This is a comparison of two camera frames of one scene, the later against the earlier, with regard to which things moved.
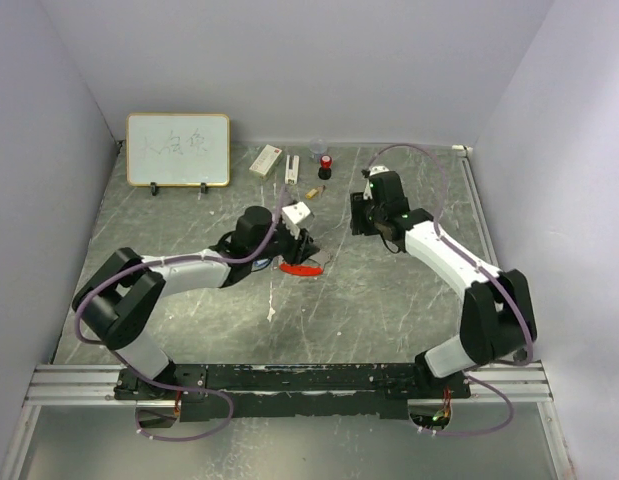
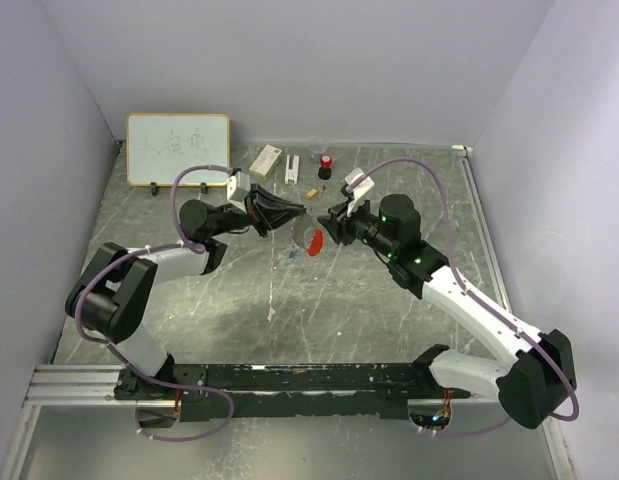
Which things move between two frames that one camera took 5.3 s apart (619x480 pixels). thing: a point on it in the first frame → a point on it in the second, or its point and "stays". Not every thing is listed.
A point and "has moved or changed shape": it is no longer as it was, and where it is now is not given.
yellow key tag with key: x=310 y=194 stays
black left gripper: x=301 y=249 → x=265 y=217
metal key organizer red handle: x=300 y=269 has moved or changed shape
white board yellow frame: x=178 y=149 stays
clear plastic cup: x=317 y=147 stays
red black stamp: x=325 y=171 stays
